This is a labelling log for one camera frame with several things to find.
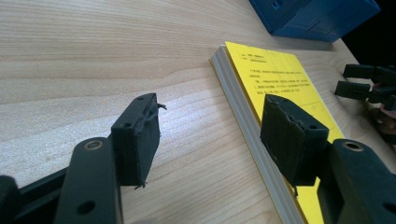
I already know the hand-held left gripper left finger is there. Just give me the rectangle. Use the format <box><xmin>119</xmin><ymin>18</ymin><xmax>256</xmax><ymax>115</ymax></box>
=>
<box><xmin>110</xmin><ymin>92</ymin><xmax>168</xmax><ymax>190</ymax></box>

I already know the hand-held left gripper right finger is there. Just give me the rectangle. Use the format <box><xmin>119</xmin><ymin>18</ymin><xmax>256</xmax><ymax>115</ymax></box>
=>
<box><xmin>260</xmin><ymin>93</ymin><xmax>331</xmax><ymax>198</ymax></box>

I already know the yellow book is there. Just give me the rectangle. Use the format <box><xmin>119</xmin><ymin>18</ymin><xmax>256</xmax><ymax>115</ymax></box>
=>
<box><xmin>209</xmin><ymin>41</ymin><xmax>346</xmax><ymax>224</ymax></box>

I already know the blue file box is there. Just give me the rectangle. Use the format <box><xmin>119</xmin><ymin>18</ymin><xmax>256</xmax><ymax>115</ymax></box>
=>
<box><xmin>247</xmin><ymin>0</ymin><xmax>381</xmax><ymax>44</ymax></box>

